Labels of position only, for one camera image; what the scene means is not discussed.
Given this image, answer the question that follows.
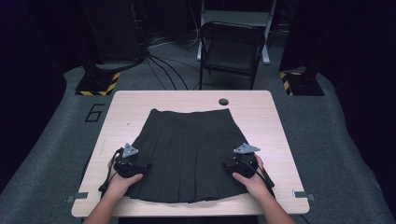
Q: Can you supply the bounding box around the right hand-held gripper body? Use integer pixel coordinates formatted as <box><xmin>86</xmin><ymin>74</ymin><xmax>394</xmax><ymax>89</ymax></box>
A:
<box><xmin>233</xmin><ymin>142</ymin><xmax>262</xmax><ymax>179</ymax></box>

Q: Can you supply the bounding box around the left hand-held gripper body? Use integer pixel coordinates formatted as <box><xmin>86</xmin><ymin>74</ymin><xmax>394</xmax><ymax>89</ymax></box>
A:
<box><xmin>113</xmin><ymin>143</ymin><xmax>149</xmax><ymax>179</ymax></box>

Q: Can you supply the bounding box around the person's right hand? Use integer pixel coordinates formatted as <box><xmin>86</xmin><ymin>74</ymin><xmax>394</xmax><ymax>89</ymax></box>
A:
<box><xmin>232</xmin><ymin>156</ymin><xmax>275</xmax><ymax>202</ymax></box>

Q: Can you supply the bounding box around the grey tape strip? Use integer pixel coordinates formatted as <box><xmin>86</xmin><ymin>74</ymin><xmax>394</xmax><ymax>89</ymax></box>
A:
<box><xmin>292</xmin><ymin>189</ymin><xmax>316</xmax><ymax>202</ymax></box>
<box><xmin>66</xmin><ymin>191</ymin><xmax>90</xmax><ymax>203</ymax></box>

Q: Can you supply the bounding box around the bundle of floor cables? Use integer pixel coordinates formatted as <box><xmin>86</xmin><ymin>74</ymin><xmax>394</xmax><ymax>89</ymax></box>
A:
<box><xmin>144</xmin><ymin>31</ymin><xmax>201</xmax><ymax>91</ymax></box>

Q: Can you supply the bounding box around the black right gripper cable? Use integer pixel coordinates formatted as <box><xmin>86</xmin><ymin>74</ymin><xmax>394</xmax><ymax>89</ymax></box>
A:
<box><xmin>239</xmin><ymin>157</ymin><xmax>276</xmax><ymax>199</ymax></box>

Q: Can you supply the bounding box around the black striped stand base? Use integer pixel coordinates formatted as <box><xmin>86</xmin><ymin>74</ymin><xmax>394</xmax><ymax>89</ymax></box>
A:
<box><xmin>75</xmin><ymin>69</ymin><xmax>121</xmax><ymax>97</ymax></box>
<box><xmin>279</xmin><ymin>69</ymin><xmax>325</xmax><ymax>97</ymax></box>

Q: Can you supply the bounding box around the black pleated skirt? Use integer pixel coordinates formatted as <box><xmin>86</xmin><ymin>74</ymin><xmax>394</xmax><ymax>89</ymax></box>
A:
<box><xmin>124</xmin><ymin>107</ymin><xmax>250</xmax><ymax>204</ymax></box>

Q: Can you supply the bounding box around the person's left hand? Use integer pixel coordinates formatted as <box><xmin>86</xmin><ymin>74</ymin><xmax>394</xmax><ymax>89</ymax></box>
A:
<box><xmin>106</xmin><ymin>156</ymin><xmax>144</xmax><ymax>200</ymax></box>

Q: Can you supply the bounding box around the black folding chair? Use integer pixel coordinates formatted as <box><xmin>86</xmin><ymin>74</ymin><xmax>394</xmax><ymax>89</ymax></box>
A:
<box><xmin>197</xmin><ymin>21</ymin><xmax>266</xmax><ymax>91</ymax></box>

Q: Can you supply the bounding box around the dark cabinet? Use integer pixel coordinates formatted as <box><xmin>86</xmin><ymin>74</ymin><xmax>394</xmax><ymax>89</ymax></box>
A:
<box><xmin>78</xmin><ymin>0</ymin><xmax>148</xmax><ymax>64</ymax></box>

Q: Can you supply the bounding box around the white metal stand frame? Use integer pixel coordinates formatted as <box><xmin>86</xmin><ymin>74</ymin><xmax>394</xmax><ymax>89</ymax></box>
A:
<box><xmin>196</xmin><ymin>0</ymin><xmax>278</xmax><ymax>65</ymax></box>

